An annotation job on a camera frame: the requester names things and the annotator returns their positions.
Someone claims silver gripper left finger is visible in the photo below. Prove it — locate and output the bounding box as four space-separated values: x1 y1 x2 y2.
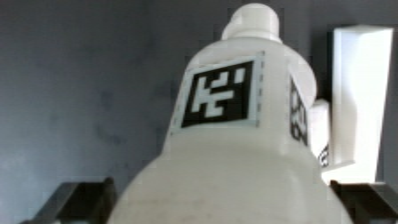
19 177 117 224

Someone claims white lamp bulb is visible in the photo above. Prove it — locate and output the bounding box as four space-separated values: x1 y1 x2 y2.
108 37 352 224

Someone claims white lamp base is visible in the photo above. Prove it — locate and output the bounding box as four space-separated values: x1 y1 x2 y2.
222 3 330 168

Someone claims white U-shaped fence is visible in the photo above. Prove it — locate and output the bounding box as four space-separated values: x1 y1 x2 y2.
323 25 394 183

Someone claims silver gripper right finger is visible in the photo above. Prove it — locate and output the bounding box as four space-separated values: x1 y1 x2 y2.
330 180 398 224

